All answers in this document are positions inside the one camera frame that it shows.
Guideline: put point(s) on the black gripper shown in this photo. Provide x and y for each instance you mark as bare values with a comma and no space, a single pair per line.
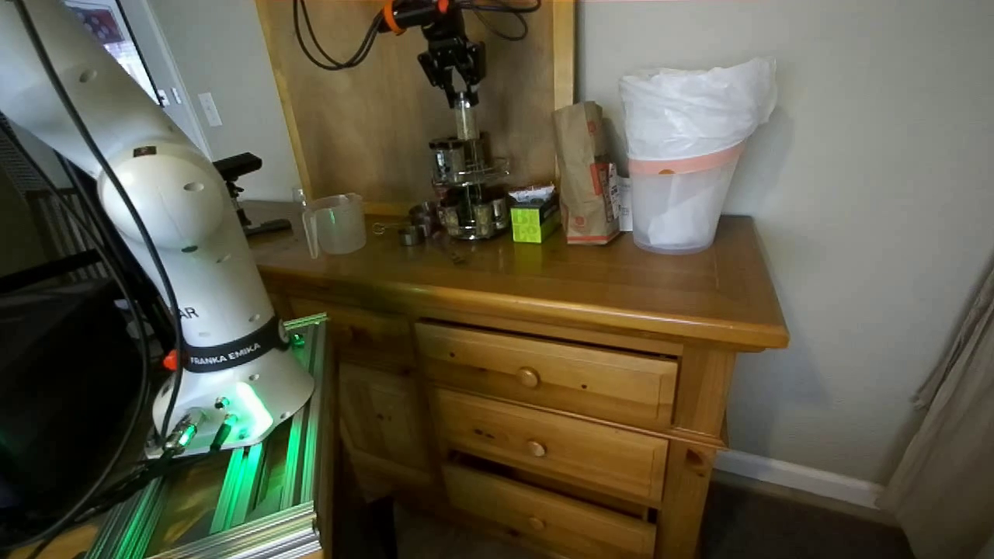
455,44

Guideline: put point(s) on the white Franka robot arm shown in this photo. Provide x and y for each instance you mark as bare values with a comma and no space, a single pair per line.
196,251

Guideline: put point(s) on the glass spice jar black lid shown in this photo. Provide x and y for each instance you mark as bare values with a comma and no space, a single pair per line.
481,161
445,161

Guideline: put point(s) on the large wooden board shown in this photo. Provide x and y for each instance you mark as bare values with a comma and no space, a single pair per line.
360,126

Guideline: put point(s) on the brown paper bag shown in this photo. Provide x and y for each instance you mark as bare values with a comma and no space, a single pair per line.
586,174

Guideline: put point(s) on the small green box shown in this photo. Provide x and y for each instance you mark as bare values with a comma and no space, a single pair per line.
535,221

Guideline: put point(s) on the clear plastic measuring cup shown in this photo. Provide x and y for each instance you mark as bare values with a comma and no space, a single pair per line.
340,225

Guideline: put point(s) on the wooden dresser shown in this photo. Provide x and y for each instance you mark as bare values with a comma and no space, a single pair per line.
580,281

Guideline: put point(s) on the white lined trash bin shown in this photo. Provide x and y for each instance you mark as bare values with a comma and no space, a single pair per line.
686,157

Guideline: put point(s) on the large wooden dresser drawer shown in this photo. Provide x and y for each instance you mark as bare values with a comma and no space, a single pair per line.
559,375

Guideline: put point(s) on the black box beside robot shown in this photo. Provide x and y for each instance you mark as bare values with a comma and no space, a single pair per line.
63,384

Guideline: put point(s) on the white baseboard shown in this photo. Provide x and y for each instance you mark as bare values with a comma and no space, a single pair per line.
795,481

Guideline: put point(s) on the light grey curtain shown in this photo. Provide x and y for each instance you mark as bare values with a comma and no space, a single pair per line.
947,446

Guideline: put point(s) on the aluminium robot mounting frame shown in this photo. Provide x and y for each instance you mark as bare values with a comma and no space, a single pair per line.
248,487

